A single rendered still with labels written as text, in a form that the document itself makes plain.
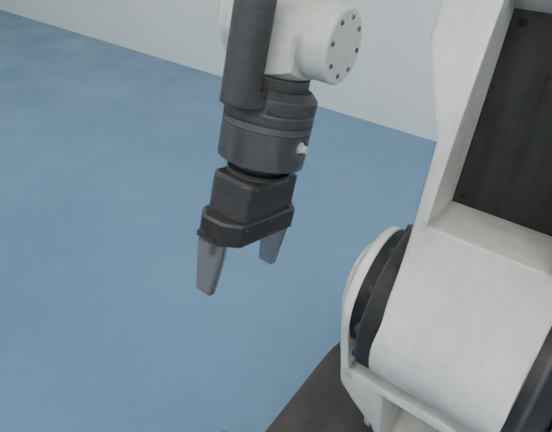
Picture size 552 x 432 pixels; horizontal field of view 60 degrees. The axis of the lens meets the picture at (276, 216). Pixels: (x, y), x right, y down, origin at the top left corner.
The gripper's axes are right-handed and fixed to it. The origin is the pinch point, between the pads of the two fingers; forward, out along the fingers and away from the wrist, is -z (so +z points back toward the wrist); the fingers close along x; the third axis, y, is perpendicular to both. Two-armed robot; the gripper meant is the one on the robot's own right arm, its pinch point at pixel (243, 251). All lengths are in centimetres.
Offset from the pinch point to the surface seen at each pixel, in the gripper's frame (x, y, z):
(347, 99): -153, -67, -6
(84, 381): -11, -43, -58
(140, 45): -152, -204, -12
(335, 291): -65, -13, -40
